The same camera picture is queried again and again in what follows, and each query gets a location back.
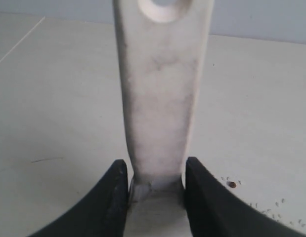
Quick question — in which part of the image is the white wide paint brush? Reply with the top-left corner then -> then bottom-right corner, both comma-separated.
113,0 -> 214,237

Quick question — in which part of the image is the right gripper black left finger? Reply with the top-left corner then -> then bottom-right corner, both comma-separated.
31,159 -> 129,237

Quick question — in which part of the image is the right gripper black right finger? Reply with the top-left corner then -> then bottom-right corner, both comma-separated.
184,157 -> 303,237

